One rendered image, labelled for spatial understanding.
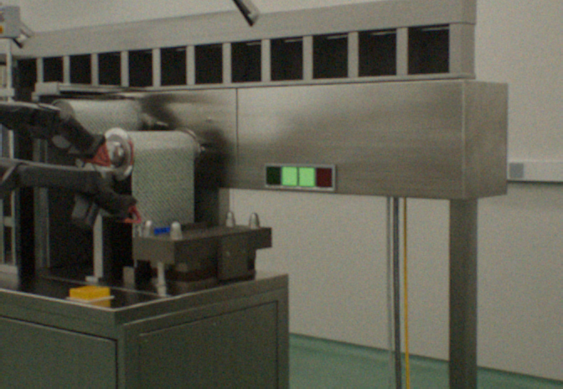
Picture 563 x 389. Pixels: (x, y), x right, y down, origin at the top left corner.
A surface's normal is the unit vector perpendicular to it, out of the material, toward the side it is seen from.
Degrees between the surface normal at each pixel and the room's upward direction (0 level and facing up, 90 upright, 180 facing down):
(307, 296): 90
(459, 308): 90
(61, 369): 90
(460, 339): 90
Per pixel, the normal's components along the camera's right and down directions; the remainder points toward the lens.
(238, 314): 0.78, 0.04
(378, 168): -0.62, 0.04
